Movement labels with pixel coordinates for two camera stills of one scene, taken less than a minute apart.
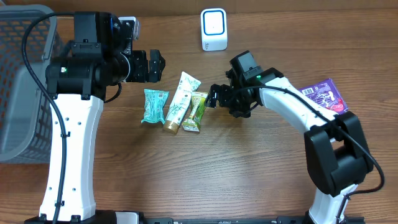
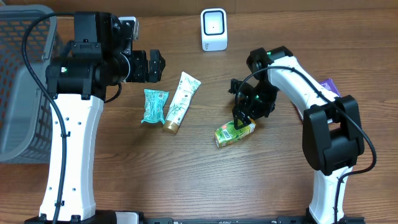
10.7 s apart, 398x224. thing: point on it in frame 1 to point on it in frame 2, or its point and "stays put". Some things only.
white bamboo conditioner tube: [188, 85] stays put
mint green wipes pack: [154, 103] stays put
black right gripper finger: [213, 96] to [247, 121]
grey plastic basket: [26, 124] stays put
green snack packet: [197, 110] to [227, 132]
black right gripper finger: [214, 90] to [242, 118]
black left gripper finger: [157, 62] stays put
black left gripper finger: [155, 69] stays put
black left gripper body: [140, 66] stays put
